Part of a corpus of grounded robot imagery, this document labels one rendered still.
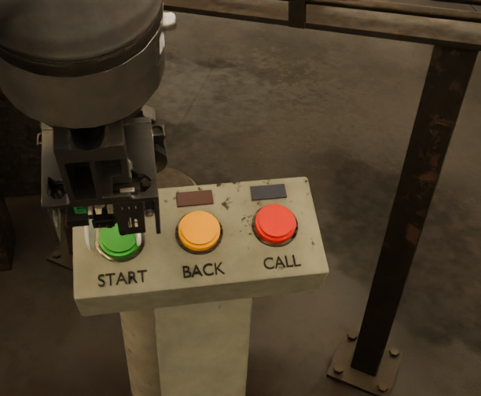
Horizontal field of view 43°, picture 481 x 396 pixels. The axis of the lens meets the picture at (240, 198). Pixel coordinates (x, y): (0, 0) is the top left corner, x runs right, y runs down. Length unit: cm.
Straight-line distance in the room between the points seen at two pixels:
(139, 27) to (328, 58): 192
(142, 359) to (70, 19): 72
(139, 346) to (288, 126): 105
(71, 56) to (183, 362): 47
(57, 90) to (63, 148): 4
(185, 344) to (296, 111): 130
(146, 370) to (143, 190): 58
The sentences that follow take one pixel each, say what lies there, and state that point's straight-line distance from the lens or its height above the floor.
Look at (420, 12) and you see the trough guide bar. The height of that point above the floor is 72.
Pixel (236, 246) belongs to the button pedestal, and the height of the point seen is 59.
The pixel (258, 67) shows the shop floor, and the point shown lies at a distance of 211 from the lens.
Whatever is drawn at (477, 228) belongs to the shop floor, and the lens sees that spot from 161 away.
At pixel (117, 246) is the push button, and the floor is 61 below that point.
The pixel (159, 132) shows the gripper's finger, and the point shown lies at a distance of 45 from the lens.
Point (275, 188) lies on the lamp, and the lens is 63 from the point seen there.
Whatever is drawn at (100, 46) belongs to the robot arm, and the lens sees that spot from 29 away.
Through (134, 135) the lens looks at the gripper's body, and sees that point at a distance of 41.
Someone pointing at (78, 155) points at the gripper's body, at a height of 82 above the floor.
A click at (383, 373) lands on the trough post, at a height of 1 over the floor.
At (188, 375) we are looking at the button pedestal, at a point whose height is 41.
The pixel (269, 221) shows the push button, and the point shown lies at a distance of 60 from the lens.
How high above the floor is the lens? 102
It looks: 41 degrees down
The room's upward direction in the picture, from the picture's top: 3 degrees clockwise
